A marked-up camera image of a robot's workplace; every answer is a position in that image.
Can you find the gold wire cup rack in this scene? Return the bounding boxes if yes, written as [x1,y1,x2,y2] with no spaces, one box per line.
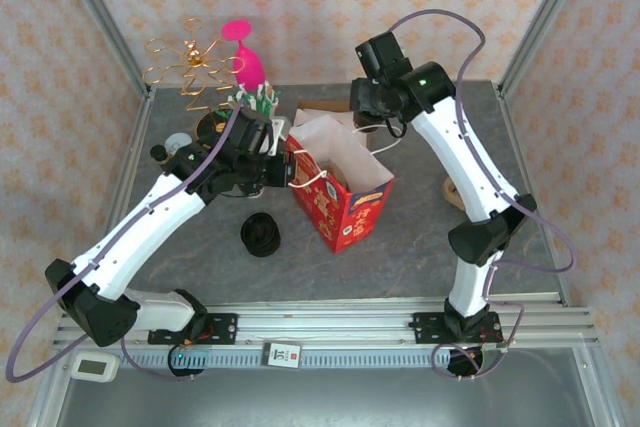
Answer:
[142,18,246,148]

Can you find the brown pulp cup carrier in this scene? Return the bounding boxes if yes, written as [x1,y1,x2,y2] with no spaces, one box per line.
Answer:
[439,176,469,209]

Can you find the gold tin can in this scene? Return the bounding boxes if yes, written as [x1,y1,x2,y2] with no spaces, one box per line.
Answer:
[164,132,194,153]

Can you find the aluminium frame post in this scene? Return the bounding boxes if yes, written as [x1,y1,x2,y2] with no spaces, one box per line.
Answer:
[497,0,596,98]
[52,0,154,101]

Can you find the aluminium table side rail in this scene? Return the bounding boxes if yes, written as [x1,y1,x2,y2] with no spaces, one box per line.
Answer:
[497,86,571,306]
[89,89,157,309]

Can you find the white digital thermometer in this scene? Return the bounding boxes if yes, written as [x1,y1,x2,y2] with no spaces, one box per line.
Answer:
[69,351,121,384]

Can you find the brown cardboard napkin tray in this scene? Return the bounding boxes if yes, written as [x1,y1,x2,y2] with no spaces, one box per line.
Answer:
[297,99,384,148]

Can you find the black white number card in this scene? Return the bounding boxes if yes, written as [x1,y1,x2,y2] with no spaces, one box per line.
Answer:
[262,341,304,371]

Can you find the red paper takeout bag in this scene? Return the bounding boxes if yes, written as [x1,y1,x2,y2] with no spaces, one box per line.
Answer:
[287,109,401,256]

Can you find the grey slotted cable duct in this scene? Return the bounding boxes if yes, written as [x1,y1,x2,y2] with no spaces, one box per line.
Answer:
[122,349,454,369]

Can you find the pink plastic wine glass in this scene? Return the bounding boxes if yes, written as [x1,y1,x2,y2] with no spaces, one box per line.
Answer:
[221,19,266,91]

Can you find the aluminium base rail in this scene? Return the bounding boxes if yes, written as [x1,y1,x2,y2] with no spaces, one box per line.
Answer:
[53,296,600,348]

